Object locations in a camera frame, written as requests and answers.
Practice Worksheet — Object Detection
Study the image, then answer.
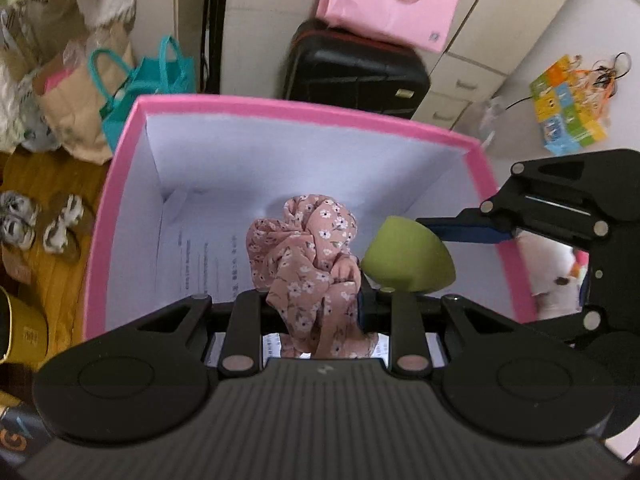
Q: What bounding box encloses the green makeup sponge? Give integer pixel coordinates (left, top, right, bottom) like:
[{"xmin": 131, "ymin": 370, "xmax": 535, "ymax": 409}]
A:
[{"xmin": 361, "ymin": 216, "xmax": 457, "ymax": 292}]

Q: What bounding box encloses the black suitcase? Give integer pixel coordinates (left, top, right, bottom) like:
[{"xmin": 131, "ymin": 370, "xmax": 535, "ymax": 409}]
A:
[{"xmin": 281, "ymin": 18, "xmax": 431, "ymax": 119}]

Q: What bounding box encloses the pink floral scrunchie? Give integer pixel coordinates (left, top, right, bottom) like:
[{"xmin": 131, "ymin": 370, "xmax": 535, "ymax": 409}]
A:
[{"xmin": 246, "ymin": 195, "xmax": 378, "ymax": 360}]

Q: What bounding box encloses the yellow round tin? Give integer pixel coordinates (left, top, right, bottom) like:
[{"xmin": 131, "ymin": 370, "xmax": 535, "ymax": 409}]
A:
[{"xmin": 0, "ymin": 288, "xmax": 48, "ymax": 364}]

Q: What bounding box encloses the beige wardrobe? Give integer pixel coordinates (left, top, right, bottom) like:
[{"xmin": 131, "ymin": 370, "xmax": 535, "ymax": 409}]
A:
[{"xmin": 220, "ymin": 0, "xmax": 566, "ymax": 128}]

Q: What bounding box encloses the pink cardboard storage box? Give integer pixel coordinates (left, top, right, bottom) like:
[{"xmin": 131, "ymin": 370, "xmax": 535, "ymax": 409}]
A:
[{"xmin": 82, "ymin": 93, "xmax": 539, "ymax": 361}]

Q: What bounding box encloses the panda plush toy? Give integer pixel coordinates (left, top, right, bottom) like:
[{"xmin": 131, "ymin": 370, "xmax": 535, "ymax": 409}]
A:
[{"xmin": 516, "ymin": 231, "xmax": 589, "ymax": 321}]

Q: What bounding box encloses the teal gift bag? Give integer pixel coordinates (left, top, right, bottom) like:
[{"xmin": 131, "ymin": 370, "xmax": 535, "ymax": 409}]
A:
[{"xmin": 87, "ymin": 36, "xmax": 196, "ymax": 153}]

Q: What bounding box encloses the white paper sheet in box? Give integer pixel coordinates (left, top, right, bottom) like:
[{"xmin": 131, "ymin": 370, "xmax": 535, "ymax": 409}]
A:
[{"xmin": 156, "ymin": 191, "xmax": 384, "ymax": 358}]

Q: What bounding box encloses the colourful hanging paper bag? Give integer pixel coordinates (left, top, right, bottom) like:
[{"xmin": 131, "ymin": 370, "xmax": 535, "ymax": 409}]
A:
[{"xmin": 529, "ymin": 51, "xmax": 632, "ymax": 156}]

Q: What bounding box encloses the brown paper bag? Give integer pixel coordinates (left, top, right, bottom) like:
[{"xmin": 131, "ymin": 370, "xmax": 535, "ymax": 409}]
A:
[{"xmin": 32, "ymin": 22, "xmax": 134, "ymax": 165}]

